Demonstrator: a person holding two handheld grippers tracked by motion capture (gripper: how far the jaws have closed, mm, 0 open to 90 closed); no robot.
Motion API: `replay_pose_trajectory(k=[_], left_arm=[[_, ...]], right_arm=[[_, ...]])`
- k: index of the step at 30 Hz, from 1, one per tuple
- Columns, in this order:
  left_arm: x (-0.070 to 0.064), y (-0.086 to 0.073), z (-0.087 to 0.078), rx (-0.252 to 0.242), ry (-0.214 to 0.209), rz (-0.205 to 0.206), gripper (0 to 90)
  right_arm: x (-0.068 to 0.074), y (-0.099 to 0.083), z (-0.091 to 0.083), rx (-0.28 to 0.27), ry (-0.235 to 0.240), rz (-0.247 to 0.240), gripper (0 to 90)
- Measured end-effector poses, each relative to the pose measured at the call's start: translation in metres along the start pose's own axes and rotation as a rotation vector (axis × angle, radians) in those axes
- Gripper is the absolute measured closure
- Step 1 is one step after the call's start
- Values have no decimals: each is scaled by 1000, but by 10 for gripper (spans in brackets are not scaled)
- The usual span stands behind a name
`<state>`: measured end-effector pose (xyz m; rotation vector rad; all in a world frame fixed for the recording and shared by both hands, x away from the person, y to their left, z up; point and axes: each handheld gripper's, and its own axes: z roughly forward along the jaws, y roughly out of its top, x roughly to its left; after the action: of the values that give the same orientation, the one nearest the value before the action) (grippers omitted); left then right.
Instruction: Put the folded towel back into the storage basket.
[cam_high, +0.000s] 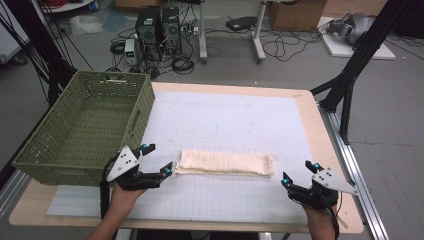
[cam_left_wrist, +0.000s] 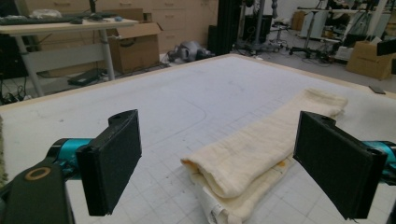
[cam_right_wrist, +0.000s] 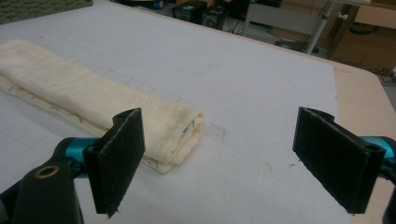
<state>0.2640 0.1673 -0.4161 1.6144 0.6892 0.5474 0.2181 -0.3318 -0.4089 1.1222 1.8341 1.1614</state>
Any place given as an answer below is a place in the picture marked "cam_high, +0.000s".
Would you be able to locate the aluminium rail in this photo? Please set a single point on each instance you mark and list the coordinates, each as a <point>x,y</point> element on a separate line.
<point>11,195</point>
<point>353,173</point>

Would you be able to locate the white bench power supply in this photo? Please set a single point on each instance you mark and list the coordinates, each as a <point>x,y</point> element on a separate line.
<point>131,51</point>

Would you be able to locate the slim black computer tower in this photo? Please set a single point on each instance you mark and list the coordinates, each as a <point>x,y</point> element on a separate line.
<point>171,28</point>

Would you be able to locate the white floor board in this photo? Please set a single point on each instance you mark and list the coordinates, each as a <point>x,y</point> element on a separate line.
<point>336,50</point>

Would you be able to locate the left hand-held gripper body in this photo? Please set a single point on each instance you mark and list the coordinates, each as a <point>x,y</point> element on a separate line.
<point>124,164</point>

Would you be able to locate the grey device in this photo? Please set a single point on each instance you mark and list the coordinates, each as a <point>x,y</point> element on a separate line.
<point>353,26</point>

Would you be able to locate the black metal stand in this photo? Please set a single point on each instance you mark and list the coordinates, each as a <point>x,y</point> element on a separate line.
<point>360,53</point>
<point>43,50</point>

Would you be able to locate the person's right hand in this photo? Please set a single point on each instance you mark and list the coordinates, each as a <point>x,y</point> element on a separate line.
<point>319,218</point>

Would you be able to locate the cream towel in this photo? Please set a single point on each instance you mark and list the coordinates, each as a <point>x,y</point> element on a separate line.
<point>226,163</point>

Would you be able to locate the large black computer tower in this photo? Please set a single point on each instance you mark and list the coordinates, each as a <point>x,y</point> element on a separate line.
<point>148,31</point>

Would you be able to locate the white cabinet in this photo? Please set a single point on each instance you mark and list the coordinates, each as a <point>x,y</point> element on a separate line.
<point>10,40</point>

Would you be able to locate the white gridded mat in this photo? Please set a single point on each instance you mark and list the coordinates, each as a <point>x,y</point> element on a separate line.
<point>216,116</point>

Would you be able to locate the green woven basket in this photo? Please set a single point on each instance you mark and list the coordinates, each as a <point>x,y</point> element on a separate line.
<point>83,126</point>

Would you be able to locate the large cardboard box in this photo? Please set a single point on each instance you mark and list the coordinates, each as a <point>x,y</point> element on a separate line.
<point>296,15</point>

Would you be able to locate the flat black device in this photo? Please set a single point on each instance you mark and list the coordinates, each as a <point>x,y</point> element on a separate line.
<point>240,23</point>

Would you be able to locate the clear plastic bag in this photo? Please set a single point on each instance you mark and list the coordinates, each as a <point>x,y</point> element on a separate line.
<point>86,25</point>

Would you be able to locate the person's left hand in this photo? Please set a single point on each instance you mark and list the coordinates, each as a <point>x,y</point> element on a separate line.
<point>124,200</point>

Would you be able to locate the white desk leg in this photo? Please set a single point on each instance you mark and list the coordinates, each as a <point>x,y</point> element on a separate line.
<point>259,33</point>
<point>202,33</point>

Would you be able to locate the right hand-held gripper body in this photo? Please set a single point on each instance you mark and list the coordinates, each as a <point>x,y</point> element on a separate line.
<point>321,190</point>

